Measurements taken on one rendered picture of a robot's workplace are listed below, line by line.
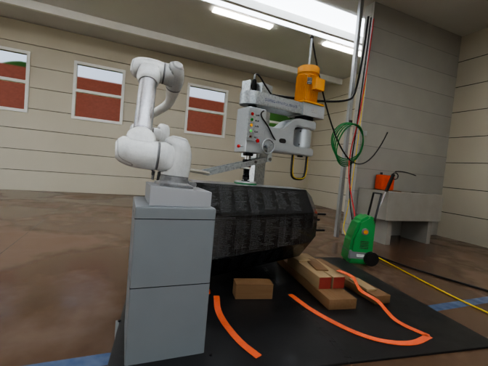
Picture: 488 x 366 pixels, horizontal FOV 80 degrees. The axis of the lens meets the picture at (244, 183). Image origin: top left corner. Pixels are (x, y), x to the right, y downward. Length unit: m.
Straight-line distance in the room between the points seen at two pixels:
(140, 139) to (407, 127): 5.33
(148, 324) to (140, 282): 0.22
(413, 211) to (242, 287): 3.73
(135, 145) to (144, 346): 1.00
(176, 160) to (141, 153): 0.18
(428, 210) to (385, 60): 2.67
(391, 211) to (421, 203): 0.69
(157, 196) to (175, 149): 0.27
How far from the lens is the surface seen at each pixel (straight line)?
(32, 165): 8.80
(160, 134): 2.36
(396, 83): 6.13
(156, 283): 1.58
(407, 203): 5.33
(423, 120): 6.62
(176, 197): 1.51
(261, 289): 2.41
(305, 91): 3.21
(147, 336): 1.70
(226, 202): 2.37
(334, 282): 2.63
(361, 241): 3.77
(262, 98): 2.81
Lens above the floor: 1.03
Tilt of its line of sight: 3 degrees down
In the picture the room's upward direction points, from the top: 5 degrees clockwise
